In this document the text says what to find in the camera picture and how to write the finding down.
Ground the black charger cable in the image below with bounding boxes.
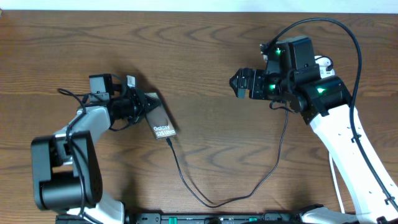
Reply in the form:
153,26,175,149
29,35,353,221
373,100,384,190
165,55,335,208

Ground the Galaxy S25 Ultra smartphone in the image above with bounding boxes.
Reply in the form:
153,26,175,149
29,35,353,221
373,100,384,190
146,101,177,139

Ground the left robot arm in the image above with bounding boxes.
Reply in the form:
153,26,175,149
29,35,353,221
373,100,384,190
30,73,162,224

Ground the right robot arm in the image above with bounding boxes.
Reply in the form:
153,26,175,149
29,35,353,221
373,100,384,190
229,36,397,223

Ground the white power strip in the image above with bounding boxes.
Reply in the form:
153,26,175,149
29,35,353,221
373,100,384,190
315,55,335,78

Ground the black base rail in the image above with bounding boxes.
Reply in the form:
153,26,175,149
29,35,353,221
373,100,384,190
55,212,302,224

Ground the white power strip cord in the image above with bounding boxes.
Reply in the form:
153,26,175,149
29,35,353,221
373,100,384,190
328,152,346,214

